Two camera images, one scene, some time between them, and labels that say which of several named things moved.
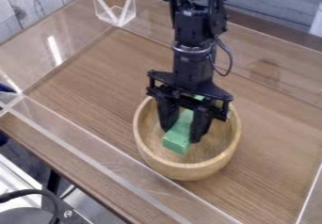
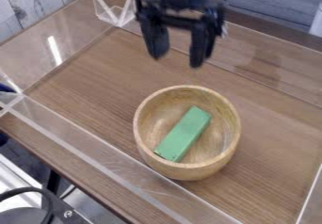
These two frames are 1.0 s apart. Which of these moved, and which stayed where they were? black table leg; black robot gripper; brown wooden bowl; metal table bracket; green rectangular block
Moved: black robot gripper; green rectangular block
Stayed: brown wooden bowl; metal table bracket; black table leg
